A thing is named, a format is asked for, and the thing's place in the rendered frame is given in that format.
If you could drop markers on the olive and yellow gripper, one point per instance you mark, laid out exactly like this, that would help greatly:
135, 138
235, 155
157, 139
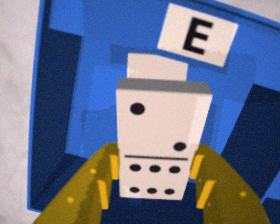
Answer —
220, 191

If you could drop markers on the white domino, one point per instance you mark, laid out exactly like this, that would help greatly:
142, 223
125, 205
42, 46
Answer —
159, 125
145, 65

